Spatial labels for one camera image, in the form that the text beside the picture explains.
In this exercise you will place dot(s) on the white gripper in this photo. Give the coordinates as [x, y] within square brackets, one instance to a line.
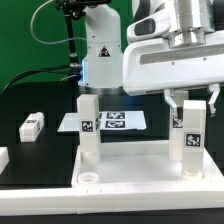
[151, 67]

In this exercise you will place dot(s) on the white desk top tray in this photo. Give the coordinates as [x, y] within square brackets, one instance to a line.
[143, 164]

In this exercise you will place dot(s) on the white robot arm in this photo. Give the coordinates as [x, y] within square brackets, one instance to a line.
[172, 45]

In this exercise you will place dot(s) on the fiducial marker sheet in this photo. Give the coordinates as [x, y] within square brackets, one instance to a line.
[109, 120]

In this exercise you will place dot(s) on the white L-shaped fence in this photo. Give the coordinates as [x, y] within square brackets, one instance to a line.
[97, 199]

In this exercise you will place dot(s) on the white block left edge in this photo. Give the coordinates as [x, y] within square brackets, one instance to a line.
[4, 158]

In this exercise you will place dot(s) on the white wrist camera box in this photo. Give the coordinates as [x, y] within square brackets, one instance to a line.
[149, 27]

